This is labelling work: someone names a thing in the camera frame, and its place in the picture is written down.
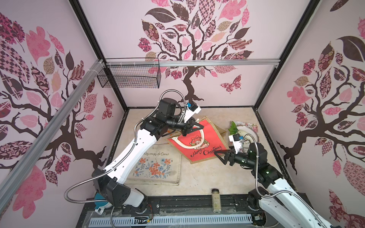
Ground red Christmas jute bag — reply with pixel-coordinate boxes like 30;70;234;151
167;117;229;164

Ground canvas tote bag orange handles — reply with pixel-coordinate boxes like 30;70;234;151
125;143;182;185

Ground white radish with leaves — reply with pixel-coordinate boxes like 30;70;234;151
228;121;238;135

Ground white plate with pattern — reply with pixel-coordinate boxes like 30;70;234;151
237;126;259;145

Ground floral placemat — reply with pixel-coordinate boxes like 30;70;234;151
231;121;259;133

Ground spice jar pale contents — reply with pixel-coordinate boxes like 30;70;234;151
212;189;221;213

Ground teal cup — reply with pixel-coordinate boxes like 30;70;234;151
94;193;113;209

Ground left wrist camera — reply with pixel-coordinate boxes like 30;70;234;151
183;103;201;123

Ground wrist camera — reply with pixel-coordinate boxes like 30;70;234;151
183;103;201;123
229;134;243;154

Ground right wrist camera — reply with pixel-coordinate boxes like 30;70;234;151
229;134;243;154

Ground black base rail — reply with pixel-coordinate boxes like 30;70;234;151
125;194;309;220

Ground black wire basket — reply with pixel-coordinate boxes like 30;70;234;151
98;57;162;88

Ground aluminium rail back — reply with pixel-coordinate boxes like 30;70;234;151
106;59;280;67

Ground aluminium rail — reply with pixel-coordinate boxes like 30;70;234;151
106;59;280;67
1;59;104;211

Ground black vertical frame post left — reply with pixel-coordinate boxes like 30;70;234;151
69;0;128;112

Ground black vertical frame post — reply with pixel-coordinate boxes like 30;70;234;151
254;0;322;111
69;0;128;112

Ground white slotted cable duct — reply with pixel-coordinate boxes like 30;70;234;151
88;214;253;228

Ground black vertical frame post right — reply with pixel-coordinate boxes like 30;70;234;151
254;0;322;111

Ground aluminium rail left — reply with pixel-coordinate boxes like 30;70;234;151
1;59;104;211

